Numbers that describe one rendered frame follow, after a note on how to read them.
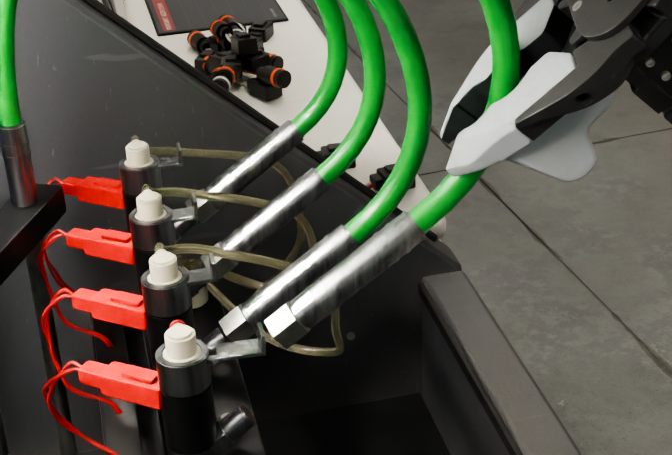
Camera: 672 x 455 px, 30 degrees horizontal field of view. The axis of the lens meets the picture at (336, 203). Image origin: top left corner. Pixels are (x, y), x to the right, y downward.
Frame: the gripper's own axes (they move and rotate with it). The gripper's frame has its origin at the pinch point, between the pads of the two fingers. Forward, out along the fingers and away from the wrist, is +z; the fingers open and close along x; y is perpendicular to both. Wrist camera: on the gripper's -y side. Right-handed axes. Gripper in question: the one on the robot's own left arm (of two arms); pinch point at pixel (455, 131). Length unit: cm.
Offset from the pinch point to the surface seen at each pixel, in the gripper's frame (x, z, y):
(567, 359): 122, 82, 135
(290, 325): -5.3, 12.0, -0.9
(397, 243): -3.3, 5.5, 0.8
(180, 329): -5.2, 15.9, -5.0
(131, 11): 86, 53, 9
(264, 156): 18.1, 18.5, 2.5
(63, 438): 10.4, 44.3, 4.4
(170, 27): 79, 47, 11
